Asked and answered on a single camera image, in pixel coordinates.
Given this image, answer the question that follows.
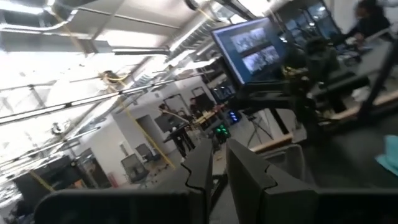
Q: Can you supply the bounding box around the black tripod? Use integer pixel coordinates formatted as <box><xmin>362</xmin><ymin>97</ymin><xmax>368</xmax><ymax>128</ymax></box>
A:
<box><xmin>247</xmin><ymin>113</ymin><xmax>275</xmax><ymax>147</ymax></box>

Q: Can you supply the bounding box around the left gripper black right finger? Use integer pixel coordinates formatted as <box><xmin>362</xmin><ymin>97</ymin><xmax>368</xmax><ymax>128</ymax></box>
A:
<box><xmin>226</xmin><ymin>138</ymin><xmax>398</xmax><ymax>224</ymax></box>

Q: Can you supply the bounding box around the grey office chair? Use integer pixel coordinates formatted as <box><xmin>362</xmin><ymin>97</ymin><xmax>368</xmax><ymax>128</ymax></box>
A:
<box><xmin>120</xmin><ymin>153</ymin><xmax>149</xmax><ymax>184</ymax></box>

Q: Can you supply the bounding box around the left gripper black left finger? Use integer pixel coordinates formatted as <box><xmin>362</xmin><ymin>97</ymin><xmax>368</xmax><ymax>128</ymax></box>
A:
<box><xmin>34</xmin><ymin>138</ymin><xmax>214</xmax><ymax>224</ymax></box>

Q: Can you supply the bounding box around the black frame post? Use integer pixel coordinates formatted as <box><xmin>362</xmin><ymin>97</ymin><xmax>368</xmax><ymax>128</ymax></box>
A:
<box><xmin>357</xmin><ymin>40</ymin><xmax>398</xmax><ymax>121</ymax></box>

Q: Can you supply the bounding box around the yellow hanging cable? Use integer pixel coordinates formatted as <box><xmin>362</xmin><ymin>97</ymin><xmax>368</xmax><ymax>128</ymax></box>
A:
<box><xmin>101</xmin><ymin>70</ymin><xmax>177</xmax><ymax>169</ymax></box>

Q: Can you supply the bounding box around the blue microfiber towel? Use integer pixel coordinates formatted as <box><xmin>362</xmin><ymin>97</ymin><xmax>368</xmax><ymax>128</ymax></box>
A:
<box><xmin>374</xmin><ymin>134</ymin><xmax>398</xmax><ymax>177</ymax></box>

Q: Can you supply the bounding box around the computer monitor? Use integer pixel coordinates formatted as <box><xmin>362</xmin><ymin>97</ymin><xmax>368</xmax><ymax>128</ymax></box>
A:
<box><xmin>210</xmin><ymin>17</ymin><xmax>289</xmax><ymax>86</ymax></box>

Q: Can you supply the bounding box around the person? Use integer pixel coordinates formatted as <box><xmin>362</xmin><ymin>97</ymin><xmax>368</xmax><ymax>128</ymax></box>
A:
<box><xmin>158</xmin><ymin>103</ymin><xmax>197</xmax><ymax>158</ymax></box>
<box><xmin>188</xmin><ymin>97</ymin><xmax>201</xmax><ymax>121</ymax></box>
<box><xmin>345</xmin><ymin>0</ymin><xmax>392</xmax><ymax>41</ymax></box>

